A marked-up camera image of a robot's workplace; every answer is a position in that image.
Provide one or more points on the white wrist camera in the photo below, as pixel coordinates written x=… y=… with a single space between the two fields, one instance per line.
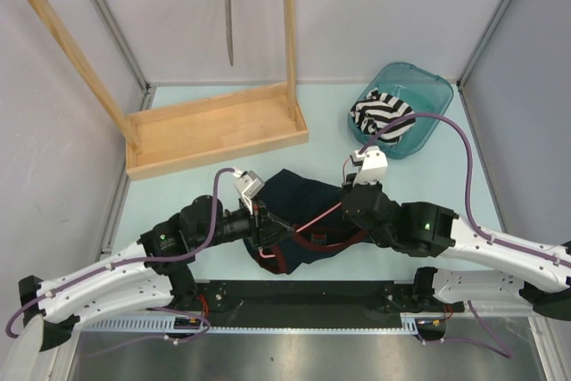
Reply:
x=371 y=165
x=247 y=184

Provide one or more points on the wooden clothes rack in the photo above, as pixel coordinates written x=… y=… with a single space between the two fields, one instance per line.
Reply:
x=200 y=132

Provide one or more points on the teal plastic basin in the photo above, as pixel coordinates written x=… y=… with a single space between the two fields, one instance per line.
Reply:
x=423 y=91

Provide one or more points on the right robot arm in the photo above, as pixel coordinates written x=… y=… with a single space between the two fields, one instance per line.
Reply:
x=428 y=230

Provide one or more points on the navy basketball jersey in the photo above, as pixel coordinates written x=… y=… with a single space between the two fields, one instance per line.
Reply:
x=298 y=200

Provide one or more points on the white cable duct rail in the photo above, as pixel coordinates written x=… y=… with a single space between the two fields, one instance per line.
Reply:
x=182 y=326

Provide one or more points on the pink wire hanger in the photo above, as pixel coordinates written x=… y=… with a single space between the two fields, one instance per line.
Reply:
x=298 y=230

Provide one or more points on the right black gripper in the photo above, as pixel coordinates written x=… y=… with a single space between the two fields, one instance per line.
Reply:
x=373 y=185

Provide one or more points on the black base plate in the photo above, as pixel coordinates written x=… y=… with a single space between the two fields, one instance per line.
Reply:
x=340 y=303

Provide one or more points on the black white striped tank top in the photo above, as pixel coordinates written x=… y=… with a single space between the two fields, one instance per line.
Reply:
x=377 y=110

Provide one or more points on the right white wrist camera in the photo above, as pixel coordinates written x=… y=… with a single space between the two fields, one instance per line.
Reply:
x=371 y=165

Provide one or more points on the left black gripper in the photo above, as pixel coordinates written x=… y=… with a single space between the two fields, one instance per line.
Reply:
x=266 y=227

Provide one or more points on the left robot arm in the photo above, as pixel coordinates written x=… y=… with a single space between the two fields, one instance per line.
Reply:
x=151 y=273

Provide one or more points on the white rounded object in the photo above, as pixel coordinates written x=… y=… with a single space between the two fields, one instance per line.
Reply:
x=22 y=358

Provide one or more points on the grey hanger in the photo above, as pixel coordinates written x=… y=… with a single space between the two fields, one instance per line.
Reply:
x=229 y=31

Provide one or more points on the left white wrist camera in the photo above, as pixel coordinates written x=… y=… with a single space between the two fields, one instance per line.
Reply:
x=247 y=184

